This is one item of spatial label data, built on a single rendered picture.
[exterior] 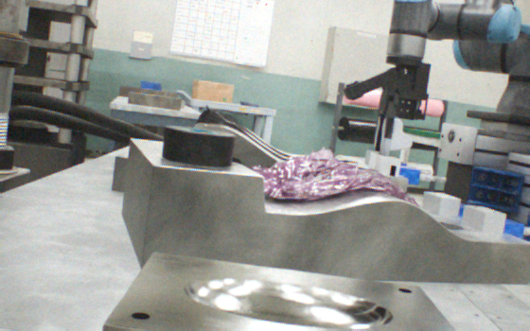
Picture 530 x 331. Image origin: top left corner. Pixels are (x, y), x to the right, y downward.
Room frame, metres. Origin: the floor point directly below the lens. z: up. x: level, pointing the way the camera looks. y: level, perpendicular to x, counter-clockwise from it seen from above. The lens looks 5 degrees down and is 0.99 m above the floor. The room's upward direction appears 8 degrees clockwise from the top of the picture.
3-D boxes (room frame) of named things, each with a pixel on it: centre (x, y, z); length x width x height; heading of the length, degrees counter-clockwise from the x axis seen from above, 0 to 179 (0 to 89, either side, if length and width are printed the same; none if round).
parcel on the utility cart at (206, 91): (7.10, 0.76, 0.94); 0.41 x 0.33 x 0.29; 110
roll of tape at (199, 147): (0.70, 0.08, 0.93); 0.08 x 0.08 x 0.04
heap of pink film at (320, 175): (0.83, -0.08, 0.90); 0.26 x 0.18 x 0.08; 109
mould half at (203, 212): (0.82, -0.08, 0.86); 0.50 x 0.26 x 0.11; 109
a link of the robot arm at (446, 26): (1.30, -0.31, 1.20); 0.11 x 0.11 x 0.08; 55
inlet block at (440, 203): (0.97, -0.32, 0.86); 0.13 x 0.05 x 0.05; 109
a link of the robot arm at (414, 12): (1.23, -0.24, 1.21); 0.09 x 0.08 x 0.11; 145
